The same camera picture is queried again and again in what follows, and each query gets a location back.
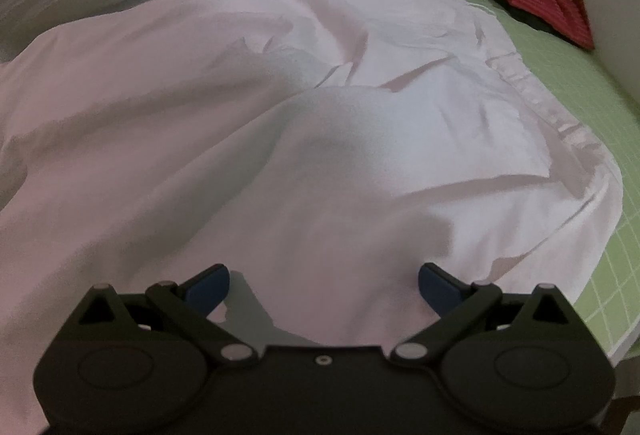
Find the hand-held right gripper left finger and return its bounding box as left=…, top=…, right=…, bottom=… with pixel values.
left=75, top=264, right=260, bottom=367

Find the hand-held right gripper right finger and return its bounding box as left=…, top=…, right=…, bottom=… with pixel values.
left=391, top=264, right=574, bottom=367

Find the white garment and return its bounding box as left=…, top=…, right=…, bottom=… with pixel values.
left=0, top=0, right=624, bottom=435

